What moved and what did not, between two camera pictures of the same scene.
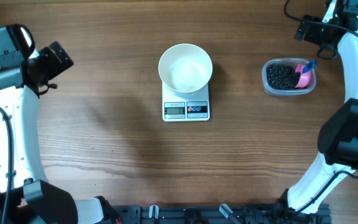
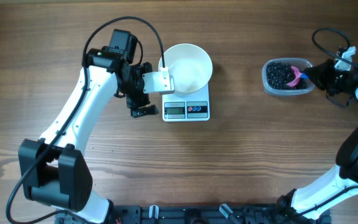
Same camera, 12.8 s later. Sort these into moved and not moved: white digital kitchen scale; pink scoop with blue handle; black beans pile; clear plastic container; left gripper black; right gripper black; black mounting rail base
Moved: pink scoop with blue handle; right gripper black; left gripper black
Not moved: black mounting rail base; white digital kitchen scale; black beans pile; clear plastic container
